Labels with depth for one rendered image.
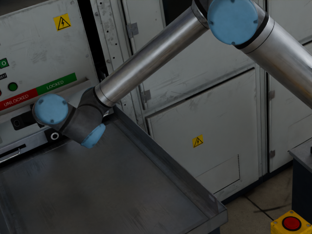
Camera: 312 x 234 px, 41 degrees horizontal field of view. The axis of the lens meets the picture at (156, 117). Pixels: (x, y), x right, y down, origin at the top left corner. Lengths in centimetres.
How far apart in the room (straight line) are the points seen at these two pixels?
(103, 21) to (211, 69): 58
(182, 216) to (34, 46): 79
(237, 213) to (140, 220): 119
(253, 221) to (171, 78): 99
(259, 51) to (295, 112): 140
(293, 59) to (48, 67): 90
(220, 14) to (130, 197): 68
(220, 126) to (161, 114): 38
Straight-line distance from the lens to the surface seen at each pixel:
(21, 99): 164
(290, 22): 218
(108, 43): 164
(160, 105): 186
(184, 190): 138
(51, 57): 162
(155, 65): 128
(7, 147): 171
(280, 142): 250
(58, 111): 126
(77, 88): 165
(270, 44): 109
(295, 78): 115
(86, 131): 129
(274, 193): 256
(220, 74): 197
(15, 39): 156
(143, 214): 134
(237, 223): 240
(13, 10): 157
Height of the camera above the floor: 181
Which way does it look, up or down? 34 degrees down
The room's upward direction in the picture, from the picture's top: 11 degrees counter-clockwise
